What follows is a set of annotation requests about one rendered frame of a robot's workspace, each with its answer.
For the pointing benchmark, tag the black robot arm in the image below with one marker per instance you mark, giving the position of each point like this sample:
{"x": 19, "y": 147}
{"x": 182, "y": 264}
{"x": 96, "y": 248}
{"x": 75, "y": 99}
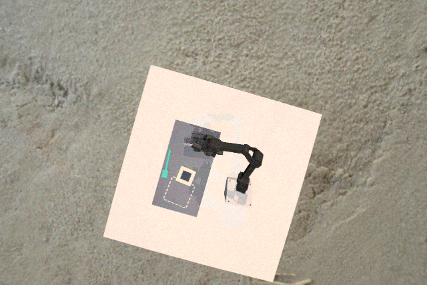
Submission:
{"x": 211, "y": 146}

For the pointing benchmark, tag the white tile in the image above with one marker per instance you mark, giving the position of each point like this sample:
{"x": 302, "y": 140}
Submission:
{"x": 185, "y": 176}

